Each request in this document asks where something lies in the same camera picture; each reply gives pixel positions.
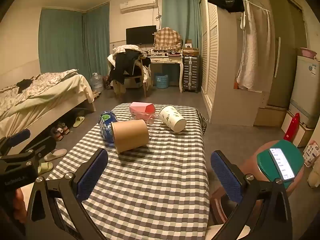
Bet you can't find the large water jug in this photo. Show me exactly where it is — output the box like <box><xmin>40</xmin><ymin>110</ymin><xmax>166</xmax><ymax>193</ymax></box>
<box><xmin>90</xmin><ymin>72</ymin><xmax>104</xmax><ymax>93</ymax></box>

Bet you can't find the white refrigerator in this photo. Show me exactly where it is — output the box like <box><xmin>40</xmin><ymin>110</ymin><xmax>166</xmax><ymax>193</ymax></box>
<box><xmin>289</xmin><ymin>55</ymin><xmax>320</xmax><ymax>128</ymax></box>

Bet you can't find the black television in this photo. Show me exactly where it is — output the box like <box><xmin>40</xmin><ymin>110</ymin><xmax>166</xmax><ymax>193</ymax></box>
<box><xmin>126</xmin><ymin>25</ymin><xmax>157</xmax><ymax>45</ymax></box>

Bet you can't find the pink box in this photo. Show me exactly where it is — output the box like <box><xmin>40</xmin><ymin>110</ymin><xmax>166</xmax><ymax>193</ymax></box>
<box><xmin>129</xmin><ymin>102</ymin><xmax>155</xmax><ymax>119</ymax></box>

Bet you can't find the door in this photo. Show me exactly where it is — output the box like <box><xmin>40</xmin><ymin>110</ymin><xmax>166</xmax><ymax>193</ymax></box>
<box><xmin>262</xmin><ymin>0</ymin><xmax>308</xmax><ymax>108</ymax></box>

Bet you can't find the red bottle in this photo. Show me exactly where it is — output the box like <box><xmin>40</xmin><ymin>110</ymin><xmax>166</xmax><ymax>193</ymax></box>
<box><xmin>284</xmin><ymin>113</ymin><xmax>300</xmax><ymax>142</ymax></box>

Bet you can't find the white air conditioner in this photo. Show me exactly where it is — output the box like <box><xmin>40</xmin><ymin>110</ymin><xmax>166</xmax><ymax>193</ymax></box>
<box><xmin>119</xmin><ymin>0</ymin><xmax>158</xmax><ymax>14</ymax></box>

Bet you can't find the black cloth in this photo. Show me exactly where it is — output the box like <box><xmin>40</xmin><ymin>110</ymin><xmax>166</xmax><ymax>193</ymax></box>
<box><xmin>17</xmin><ymin>79</ymin><xmax>34</xmax><ymax>91</ymax></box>

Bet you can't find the floral quilt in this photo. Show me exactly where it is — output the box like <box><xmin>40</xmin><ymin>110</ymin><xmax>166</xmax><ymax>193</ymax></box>
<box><xmin>0</xmin><ymin>69</ymin><xmax>78</xmax><ymax>111</ymax></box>

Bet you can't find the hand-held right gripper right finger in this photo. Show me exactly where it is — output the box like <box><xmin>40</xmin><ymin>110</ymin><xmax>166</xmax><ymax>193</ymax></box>
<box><xmin>210</xmin><ymin>150</ymin><xmax>293</xmax><ymax>240</ymax></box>

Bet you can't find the white desk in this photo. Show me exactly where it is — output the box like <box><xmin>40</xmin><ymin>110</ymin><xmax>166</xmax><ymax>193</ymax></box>
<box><xmin>149</xmin><ymin>54</ymin><xmax>184</xmax><ymax>93</ymax></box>

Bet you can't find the white hanging towel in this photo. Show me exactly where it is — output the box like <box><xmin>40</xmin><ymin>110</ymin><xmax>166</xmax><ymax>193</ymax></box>
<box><xmin>236</xmin><ymin>0</ymin><xmax>276</xmax><ymax>91</ymax></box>

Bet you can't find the white slipper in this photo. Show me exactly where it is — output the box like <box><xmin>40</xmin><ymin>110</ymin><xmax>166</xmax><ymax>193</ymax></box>
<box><xmin>44</xmin><ymin>149</ymin><xmax>68</xmax><ymax>162</ymax></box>

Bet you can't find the teal curtain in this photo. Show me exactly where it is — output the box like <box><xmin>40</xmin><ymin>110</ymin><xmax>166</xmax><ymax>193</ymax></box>
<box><xmin>38</xmin><ymin>8</ymin><xmax>84</xmax><ymax>74</ymax></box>
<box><xmin>161</xmin><ymin>0</ymin><xmax>202</xmax><ymax>48</ymax></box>
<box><xmin>82</xmin><ymin>4</ymin><xmax>110</xmax><ymax>78</ymax></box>

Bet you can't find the plaid blanket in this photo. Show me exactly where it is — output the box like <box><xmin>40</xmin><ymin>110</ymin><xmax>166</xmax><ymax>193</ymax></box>
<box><xmin>153</xmin><ymin>27</ymin><xmax>183</xmax><ymax>51</ymax></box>

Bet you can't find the printed carton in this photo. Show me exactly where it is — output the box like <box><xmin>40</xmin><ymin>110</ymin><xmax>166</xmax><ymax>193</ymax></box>
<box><xmin>303</xmin><ymin>140</ymin><xmax>320</xmax><ymax>167</ymax></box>

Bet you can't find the clear plastic cup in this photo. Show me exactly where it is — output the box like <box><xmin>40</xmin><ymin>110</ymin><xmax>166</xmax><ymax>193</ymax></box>
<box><xmin>129</xmin><ymin>114</ymin><xmax>160</xmax><ymax>132</ymax></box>

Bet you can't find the dark suitcase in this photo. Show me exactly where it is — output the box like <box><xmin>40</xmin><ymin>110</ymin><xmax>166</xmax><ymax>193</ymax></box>
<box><xmin>182</xmin><ymin>55</ymin><xmax>201</xmax><ymax>93</ymax></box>

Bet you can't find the checkered tablecloth table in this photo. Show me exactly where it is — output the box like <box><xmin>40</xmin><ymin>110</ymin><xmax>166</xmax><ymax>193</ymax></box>
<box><xmin>46</xmin><ymin>102</ymin><xmax>210</xmax><ymax>240</ymax></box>

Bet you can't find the pair of sneakers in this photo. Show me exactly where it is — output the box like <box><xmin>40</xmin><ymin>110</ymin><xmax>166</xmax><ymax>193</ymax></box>
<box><xmin>50</xmin><ymin>121</ymin><xmax>70</xmax><ymax>141</ymax></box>

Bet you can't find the black hanging garment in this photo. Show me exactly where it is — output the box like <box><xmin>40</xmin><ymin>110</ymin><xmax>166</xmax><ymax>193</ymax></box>
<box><xmin>207</xmin><ymin>0</ymin><xmax>245</xmax><ymax>13</ymax></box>

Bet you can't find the smartphone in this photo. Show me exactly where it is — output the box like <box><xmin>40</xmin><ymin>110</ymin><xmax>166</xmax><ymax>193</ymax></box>
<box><xmin>269</xmin><ymin>147</ymin><xmax>296</xmax><ymax>182</ymax></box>

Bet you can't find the white wardrobe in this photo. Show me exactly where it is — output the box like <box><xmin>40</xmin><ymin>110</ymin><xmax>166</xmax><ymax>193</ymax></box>
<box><xmin>200</xmin><ymin>0</ymin><xmax>267</xmax><ymax>127</ymax></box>

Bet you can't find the green slipper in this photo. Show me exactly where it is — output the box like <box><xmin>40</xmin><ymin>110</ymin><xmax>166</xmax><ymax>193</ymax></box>
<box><xmin>38</xmin><ymin>162</ymin><xmax>54</xmax><ymax>175</ymax></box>

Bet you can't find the blue laundry basket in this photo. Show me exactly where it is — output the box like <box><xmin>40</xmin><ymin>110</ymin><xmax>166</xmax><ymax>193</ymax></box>
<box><xmin>155</xmin><ymin>73</ymin><xmax>169</xmax><ymax>89</ymax></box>

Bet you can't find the bed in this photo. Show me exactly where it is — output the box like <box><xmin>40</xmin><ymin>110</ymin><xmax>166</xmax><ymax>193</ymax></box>
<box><xmin>0</xmin><ymin>69</ymin><xmax>97</xmax><ymax>141</ymax></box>

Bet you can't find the brown stool green cushion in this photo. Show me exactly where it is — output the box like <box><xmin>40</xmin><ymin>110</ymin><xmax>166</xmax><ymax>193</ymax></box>
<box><xmin>209</xmin><ymin>140</ymin><xmax>305</xmax><ymax>227</ymax></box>

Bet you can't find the pink basin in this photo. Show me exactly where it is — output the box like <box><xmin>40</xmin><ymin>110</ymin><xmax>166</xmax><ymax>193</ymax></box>
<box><xmin>299</xmin><ymin>47</ymin><xmax>318</xmax><ymax>58</ymax></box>

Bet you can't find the brown paper cup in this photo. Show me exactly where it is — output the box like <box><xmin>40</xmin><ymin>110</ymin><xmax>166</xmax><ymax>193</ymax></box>
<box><xmin>111</xmin><ymin>119</ymin><xmax>150</xmax><ymax>154</ymax></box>

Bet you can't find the white printed paper cup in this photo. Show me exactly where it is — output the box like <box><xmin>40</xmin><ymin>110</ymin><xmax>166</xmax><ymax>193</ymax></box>
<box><xmin>158</xmin><ymin>105</ymin><xmax>187</xmax><ymax>133</ymax></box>

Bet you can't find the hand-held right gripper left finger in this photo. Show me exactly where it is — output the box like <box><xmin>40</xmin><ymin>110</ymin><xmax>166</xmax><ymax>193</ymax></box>
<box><xmin>25</xmin><ymin>148</ymin><xmax>109</xmax><ymax>240</ymax></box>

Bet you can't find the wooden chair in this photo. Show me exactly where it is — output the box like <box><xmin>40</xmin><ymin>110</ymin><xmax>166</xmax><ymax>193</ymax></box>
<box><xmin>112</xmin><ymin>56</ymin><xmax>152</xmax><ymax>98</ymax></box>

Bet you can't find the chair with clothes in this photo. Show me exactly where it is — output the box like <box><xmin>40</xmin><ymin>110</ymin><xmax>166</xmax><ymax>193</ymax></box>
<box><xmin>107</xmin><ymin>44</ymin><xmax>150</xmax><ymax>90</ymax></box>

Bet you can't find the yellow slipper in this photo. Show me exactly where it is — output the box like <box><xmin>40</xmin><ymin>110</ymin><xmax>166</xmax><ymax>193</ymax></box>
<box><xmin>73</xmin><ymin>116</ymin><xmax>86</xmax><ymax>128</ymax></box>

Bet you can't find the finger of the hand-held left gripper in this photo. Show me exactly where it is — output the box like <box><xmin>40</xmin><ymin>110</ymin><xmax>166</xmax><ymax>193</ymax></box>
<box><xmin>0</xmin><ymin>129</ymin><xmax>31</xmax><ymax>151</ymax></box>
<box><xmin>0</xmin><ymin>135</ymin><xmax>57</xmax><ymax>164</ymax></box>

